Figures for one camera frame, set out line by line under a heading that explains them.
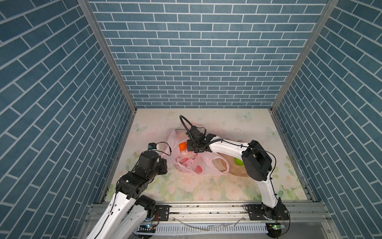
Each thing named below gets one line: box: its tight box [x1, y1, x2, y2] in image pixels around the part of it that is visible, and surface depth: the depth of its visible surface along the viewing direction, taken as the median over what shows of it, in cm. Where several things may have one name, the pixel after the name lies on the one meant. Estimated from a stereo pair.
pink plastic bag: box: [162, 128, 230, 176], surface depth 84 cm
